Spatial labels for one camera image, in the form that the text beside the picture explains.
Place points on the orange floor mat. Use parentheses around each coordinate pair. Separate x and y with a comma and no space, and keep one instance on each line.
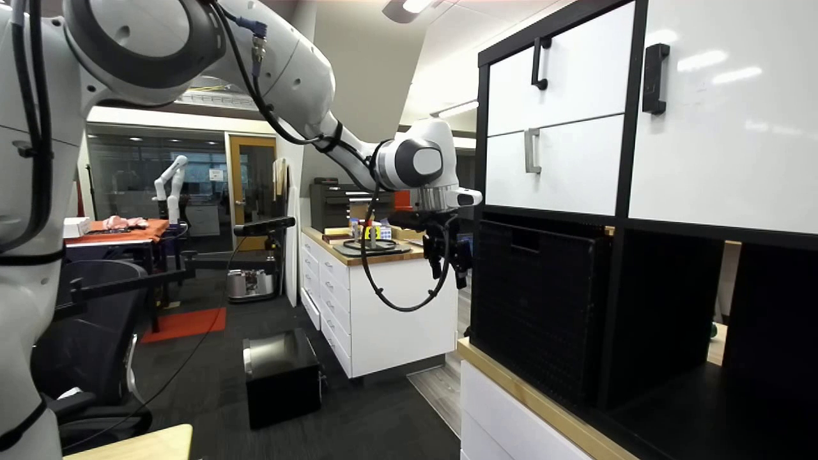
(185,323)

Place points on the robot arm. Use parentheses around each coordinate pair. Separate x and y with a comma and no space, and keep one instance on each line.
(300,76)

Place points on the light wooden table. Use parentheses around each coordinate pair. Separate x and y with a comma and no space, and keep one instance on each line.
(140,446)

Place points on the black box with silver top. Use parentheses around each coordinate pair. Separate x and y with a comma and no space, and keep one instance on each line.
(281,377)

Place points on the black storage bin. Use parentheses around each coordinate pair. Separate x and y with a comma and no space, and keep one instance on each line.
(537,306)

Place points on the ceiling light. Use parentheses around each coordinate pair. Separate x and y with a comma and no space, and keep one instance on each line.
(457,108)
(406,7)

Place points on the white counter drawer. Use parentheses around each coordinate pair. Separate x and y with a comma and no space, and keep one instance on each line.
(476,444)
(505,409)

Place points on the white drawer unit wooden top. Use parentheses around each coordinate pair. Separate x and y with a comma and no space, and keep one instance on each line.
(396,319)

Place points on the colourful small boxes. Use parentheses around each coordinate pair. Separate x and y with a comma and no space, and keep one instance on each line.
(377,230)

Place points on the black office chair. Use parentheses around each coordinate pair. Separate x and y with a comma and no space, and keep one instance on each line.
(96,338)

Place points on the wooden door with glass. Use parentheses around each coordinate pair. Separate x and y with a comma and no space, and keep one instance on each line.
(252,191)

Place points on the black tool chest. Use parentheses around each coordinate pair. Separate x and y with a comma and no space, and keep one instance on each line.
(332,204)

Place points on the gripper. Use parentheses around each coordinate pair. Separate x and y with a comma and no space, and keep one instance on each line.
(447,243)

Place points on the white box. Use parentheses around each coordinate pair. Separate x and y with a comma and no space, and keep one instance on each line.
(75,227)

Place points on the white cabinet door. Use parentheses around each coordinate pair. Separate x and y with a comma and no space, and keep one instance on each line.
(728,147)

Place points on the black cabinet with white fronts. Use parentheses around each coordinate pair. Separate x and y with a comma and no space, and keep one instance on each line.
(664,300)

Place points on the black round tray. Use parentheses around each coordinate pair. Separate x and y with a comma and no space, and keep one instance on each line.
(377,248)

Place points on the pink cloth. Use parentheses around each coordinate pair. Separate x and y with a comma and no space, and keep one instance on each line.
(124,222)

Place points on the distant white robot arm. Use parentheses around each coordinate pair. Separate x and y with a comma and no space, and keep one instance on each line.
(171,185)

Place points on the table with orange cloth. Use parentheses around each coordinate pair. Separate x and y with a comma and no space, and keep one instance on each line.
(121,235)

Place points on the camera on mount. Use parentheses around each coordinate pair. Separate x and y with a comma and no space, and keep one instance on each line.
(262,225)

